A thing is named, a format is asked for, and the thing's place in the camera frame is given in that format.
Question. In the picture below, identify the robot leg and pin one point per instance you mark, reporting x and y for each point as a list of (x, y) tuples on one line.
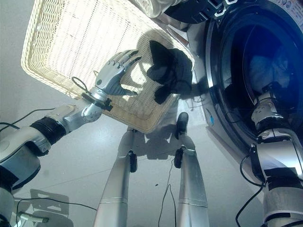
[(190, 179), (119, 179)]

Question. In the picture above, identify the black garment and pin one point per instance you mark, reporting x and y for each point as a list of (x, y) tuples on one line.
[(172, 68)]

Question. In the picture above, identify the white cloth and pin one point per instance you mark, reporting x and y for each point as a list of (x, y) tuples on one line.
[(267, 68)]

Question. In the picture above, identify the cream wicker laundry basket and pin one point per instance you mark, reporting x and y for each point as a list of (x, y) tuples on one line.
[(78, 35)]

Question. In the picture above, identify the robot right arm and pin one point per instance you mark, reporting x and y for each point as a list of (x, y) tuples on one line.
[(275, 151)]

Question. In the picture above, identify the robot right leg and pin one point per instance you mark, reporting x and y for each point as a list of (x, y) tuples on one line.
[(190, 179)]

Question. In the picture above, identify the pale translucent plastic bag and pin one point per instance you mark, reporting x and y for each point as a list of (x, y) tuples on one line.
[(156, 7)]

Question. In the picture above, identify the silver front-load washing machine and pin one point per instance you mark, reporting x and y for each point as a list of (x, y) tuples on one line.
[(222, 59)]

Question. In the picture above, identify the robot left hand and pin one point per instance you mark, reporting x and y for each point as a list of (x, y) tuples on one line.
[(109, 75)]

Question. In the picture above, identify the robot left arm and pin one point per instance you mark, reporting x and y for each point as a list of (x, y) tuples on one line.
[(28, 142)]

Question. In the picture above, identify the robot left leg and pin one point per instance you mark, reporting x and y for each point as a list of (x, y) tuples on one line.
[(119, 179)]

